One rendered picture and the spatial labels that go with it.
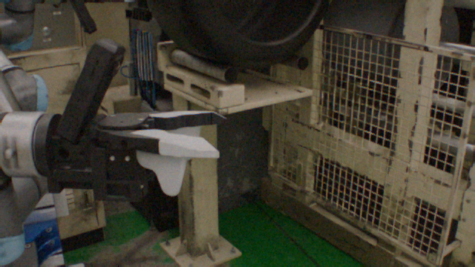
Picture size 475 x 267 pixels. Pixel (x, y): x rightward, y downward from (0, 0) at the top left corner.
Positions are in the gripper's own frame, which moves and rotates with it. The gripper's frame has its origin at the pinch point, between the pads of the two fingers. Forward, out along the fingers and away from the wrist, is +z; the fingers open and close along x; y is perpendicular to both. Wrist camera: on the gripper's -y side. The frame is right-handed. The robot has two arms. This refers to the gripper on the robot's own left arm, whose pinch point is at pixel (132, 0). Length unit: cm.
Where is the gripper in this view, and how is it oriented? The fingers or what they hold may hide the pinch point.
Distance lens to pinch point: 133.8
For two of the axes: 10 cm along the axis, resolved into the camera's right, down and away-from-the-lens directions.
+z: 8.2, -0.9, 5.7
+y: 1.0, -9.5, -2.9
